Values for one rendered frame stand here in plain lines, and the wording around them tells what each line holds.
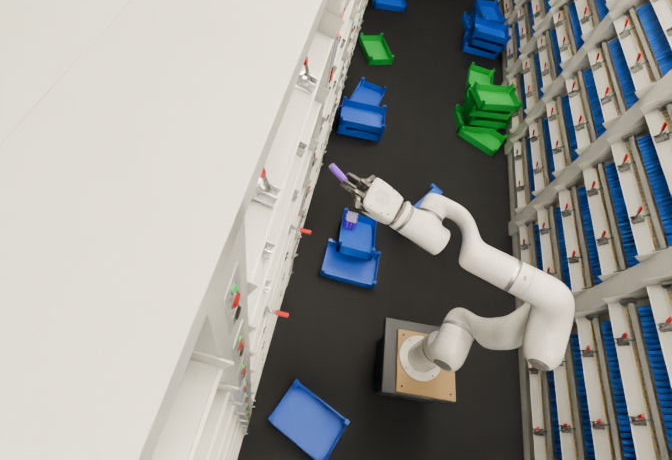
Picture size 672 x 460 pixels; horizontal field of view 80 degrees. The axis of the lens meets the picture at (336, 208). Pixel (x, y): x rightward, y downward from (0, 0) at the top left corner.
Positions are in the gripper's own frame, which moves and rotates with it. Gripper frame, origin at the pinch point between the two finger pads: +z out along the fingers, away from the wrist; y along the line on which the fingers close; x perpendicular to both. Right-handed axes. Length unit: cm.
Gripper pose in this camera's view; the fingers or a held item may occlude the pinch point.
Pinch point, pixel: (350, 182)
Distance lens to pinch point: 111.7
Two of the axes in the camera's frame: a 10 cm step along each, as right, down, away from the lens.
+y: -4.4, 7.7, -4.7
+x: -3.4, 3.4, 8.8
